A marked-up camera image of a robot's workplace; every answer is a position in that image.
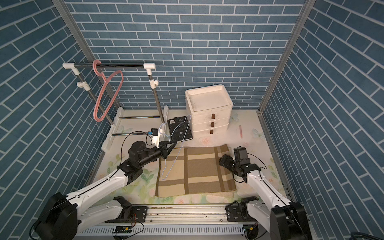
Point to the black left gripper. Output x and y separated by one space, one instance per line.
163 151

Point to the beige brown plaid scarf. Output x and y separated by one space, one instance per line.
188 171

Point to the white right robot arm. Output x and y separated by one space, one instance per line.
270 198

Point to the floral table mat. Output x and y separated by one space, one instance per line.
142 191

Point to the black hardcover book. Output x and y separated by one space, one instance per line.
180 129

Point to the pink pen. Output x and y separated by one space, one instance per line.
240 131

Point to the white three-drawer storage box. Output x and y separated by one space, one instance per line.
210 109

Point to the steel clothes rack white joints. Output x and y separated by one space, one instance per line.
124 87

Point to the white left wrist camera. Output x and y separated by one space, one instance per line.
157 136

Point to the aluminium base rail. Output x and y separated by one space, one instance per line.
252 220

